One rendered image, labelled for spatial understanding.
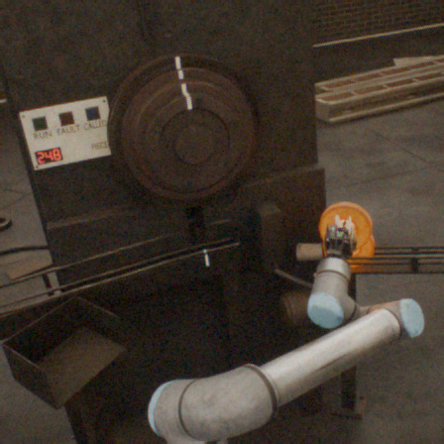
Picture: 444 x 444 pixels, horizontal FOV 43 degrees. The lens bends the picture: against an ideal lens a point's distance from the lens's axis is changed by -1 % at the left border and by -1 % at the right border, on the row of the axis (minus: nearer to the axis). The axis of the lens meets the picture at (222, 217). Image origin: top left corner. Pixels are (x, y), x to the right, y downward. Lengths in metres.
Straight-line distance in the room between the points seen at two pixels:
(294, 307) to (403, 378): 0.68
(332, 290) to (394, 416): 0.92
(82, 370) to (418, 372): 1.37
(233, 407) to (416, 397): 1.39
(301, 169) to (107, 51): 0.77
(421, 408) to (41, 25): 1.84
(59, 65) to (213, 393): 1.10
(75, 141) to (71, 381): 0.71
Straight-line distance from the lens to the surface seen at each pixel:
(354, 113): 5.34
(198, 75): 1.68
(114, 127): 1.69
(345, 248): 1.62
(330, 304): 1.46
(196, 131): 1.64
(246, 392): 1.08
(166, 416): 1.18
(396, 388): 2.41
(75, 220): 1.91
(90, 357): 1.74
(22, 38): 1.79
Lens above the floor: 1.66
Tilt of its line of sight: 27 degrees down
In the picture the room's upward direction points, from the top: 7 degrees counter-clockwise
